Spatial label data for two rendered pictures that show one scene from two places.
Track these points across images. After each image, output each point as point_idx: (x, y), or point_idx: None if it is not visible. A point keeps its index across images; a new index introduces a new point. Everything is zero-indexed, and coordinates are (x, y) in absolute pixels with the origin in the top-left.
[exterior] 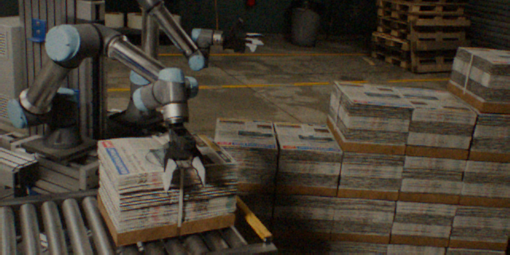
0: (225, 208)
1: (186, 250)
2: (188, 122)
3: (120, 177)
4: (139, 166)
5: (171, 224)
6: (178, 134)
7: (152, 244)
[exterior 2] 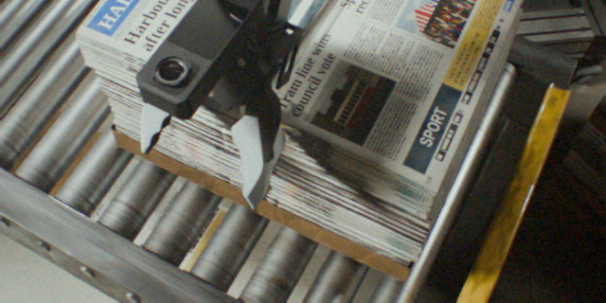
0: (387, 243)
1: (603, 76)
2: None
3: (81, 35)
4: (164, 19)
5: (235, 185)
6: (185, 29)
7: (192, 188)
